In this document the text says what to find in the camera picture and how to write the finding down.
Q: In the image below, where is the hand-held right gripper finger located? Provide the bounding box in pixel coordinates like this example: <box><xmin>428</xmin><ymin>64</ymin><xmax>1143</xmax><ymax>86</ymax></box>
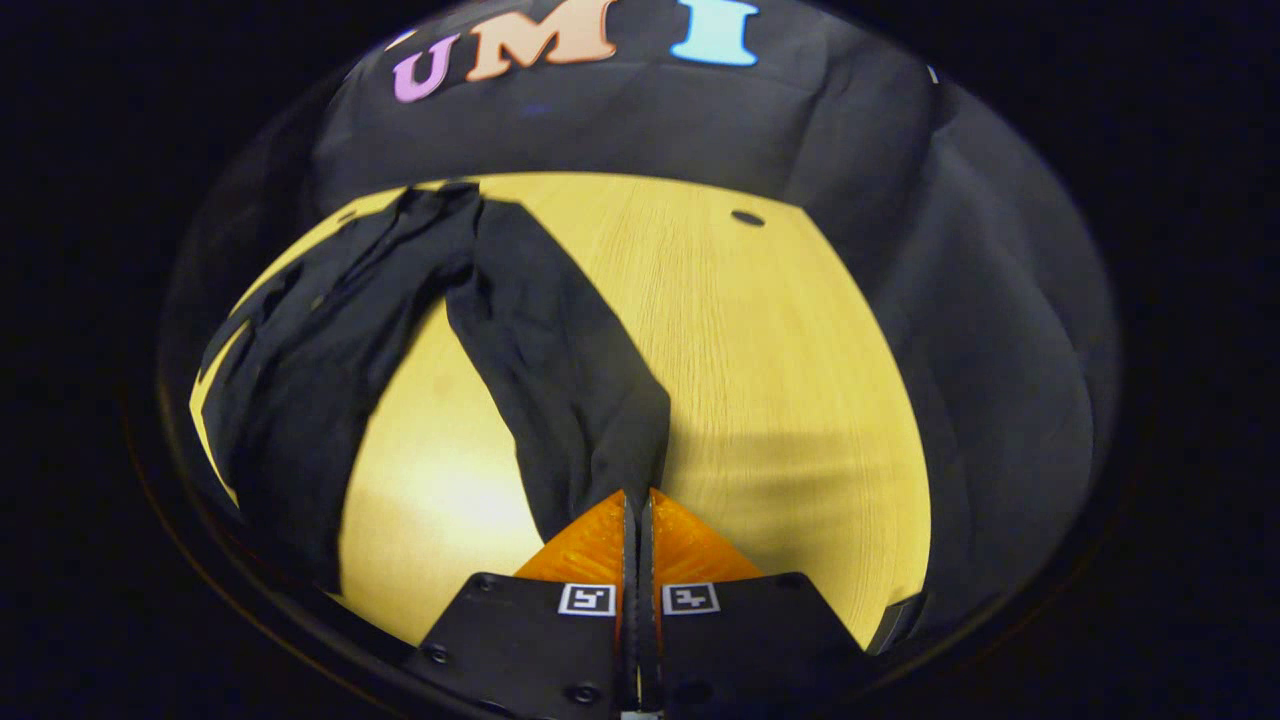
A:
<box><xmin>405</xmin><ymin>488</ymin><xmax>639</xmax><ymax>717</ymax></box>
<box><xmin>640</xmin><ymin>488</ymin><xmax>871</xmax><ymax>717</ymax></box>

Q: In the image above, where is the black button cardigan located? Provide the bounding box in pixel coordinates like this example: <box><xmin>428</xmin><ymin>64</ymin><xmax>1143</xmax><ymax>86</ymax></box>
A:
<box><xmin>200</xmin><ymin>182</ymin><xmax>671</xmax><ymax>591</ymax></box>

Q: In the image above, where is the black table edge bracket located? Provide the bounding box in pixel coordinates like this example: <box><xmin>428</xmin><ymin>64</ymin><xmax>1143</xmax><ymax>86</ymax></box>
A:
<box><xmin>868</xmin><ymin>592</ymin><xmax>926</xmax><ymax>656</ymax></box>

